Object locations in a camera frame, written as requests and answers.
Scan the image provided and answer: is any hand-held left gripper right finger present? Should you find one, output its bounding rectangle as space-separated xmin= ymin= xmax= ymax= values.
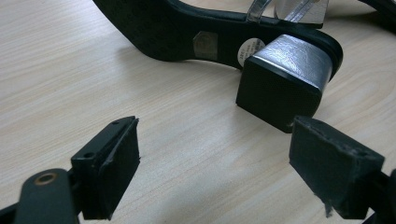
xmin=289 ymin=115 xmax=386 ymax=220

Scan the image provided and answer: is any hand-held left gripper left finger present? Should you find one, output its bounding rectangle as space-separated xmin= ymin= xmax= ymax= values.
xmin=70 ymin=115 xmax=141 ymax=221

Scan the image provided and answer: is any silver strap block heel sandal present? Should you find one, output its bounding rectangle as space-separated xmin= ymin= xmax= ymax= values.
xmin=92 ymin=0 xmax=345 ymax=134

